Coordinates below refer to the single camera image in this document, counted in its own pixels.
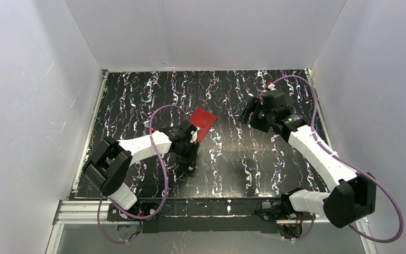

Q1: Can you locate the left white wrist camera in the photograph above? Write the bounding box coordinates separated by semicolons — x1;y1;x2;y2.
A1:
189;128;200;143

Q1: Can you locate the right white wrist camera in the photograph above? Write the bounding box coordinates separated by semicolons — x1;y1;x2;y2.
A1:
267;82;276;91

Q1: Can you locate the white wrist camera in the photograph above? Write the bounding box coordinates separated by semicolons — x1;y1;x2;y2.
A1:
189;128;200;143
267;82;276;91

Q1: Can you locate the red envelope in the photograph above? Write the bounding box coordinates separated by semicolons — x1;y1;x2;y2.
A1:
189;107;217;142

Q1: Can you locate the aluminium frame rail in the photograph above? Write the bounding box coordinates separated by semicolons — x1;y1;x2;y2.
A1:
47;197;374;253

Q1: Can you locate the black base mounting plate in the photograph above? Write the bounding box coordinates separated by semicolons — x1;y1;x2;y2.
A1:
106;197;317;234

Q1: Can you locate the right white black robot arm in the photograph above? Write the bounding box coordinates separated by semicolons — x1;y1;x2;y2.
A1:
238;90;376;228

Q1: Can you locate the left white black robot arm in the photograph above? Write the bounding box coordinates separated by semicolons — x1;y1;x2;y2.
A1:
82;120;200;211

